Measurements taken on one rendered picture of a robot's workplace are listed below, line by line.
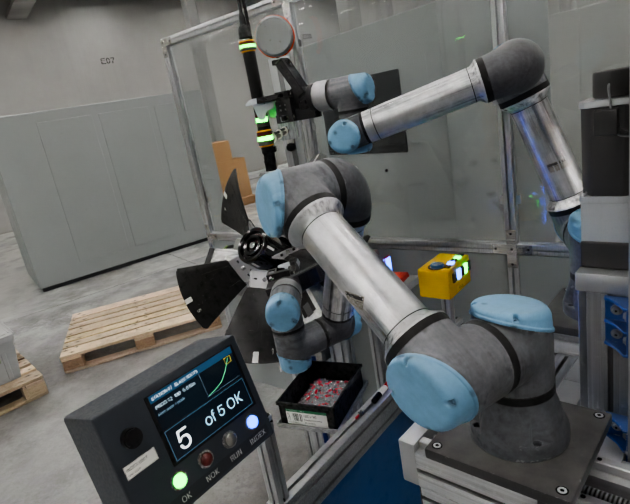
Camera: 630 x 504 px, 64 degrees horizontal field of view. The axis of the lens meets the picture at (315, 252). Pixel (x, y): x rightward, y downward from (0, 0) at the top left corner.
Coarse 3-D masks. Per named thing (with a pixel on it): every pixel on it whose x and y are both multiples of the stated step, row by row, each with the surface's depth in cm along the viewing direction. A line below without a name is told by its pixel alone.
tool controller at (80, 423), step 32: (192, 352) 83; (224, 352) 83; (128, 384) 78; (160, 384) 74; (192, 384) 78; (224, 384) 82; (96, 416) 67; (128, 416) 70; (160, 416) 73; (192, 416) 76; (224, 416) 80; (96, 448) 69; (128, 448) 68; (160, 448) 72; (224, 448) 79; (96, 480) 73; (128, 480) 68; (160, 480) 71; (192, 480) 75
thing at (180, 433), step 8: (176, 424) 74; (184, 424) 75; (192, 424) 76; (168, 432) 73; (176, 432) 74; (184, 432) 75; (192, 432) 76; (168, 440) 73; (176, 440) 74; (184, 440) 75; (192, 440) 76; (200, 440) 77; (176, 448) 74; (184, 448) 75; (192, 448) 75; (176, 456) 73; (184, 456) 74
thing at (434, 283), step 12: (444, 264) 152; (456, 264) 151; (420, 276) 152; (432, 276) 150; (444, 276) 147; (468, 276) 158; (420, 288) 154; (432, 288) 151; (444, 288) 149; (456, 288) 151
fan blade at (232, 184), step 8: (232, 176) 175; (232, 184) 174; (232, 192) 174; (224, 200) 181; (232, 200) 174; (240, 200) 168; (232, 208) 175; (240, 208) 168; (224, 216) 184; (232, 216) 178; (240, 216) 169; (232, 224) 180; (240, 224) 172; (240, 232) 176
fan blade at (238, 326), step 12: (252, 288) 152; (264, 288) 153; (240, 300) 151; (252, 300) 151; (264, 300) 151; (240, 312) 149; (252, 312) 149; (264, 312) 150; (240, 324) 148; (252, 324) 147; (264, 324) 148; (240, 336) 146; (252, 336) 146; (264, 336) 146; (240, 348) 145; (252, 348) 145; (264, 348) 145; (264, 360) 143; (276, 360) 143
